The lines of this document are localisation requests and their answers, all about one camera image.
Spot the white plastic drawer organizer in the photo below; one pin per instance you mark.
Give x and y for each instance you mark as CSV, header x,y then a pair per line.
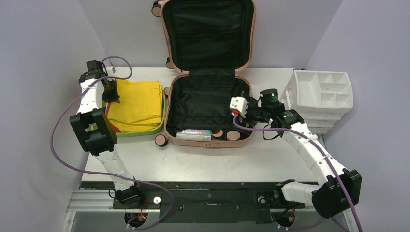
x,y
320,97

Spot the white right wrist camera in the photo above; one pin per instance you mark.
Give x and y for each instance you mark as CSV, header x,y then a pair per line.
x,y
238,106

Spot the pink hard-shell suitcase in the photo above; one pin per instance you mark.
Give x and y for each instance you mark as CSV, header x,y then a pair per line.
x,y
208,42

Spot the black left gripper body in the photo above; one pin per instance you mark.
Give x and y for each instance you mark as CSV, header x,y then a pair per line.
x,y
110,93

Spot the yellow box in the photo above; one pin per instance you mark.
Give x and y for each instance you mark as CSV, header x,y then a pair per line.
x,y
140,106

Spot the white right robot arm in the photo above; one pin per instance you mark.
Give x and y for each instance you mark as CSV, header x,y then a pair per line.
x,y
337,188

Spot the green plastic tray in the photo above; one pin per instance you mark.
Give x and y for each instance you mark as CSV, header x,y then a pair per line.
x,y
145,132

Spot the octagonal pink jar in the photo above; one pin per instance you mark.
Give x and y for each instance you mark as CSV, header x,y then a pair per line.
x,y
233,135

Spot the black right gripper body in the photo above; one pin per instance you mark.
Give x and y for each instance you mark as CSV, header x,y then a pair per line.
x,y
248,113

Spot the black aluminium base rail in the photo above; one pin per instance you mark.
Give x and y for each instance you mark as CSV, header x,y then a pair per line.
x,y
202,202

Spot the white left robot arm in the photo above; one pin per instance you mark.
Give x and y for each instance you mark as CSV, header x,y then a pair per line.
x,y
97,136

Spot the white toothpaste box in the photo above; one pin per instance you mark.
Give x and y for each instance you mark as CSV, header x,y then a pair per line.
x,y
195,134

